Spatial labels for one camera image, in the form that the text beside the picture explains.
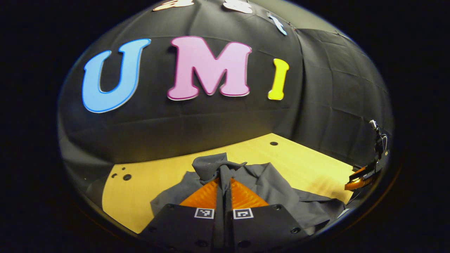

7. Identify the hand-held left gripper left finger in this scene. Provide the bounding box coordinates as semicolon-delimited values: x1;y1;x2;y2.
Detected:
139;177;225;253

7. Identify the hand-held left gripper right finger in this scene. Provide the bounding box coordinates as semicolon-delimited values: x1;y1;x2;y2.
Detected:
225;177;310;253

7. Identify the grey shirt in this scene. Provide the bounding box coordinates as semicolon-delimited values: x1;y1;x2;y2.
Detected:
150;153;347;235

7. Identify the black backdrop cloth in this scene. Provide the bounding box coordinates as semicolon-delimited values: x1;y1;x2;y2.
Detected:
58;0;394;197

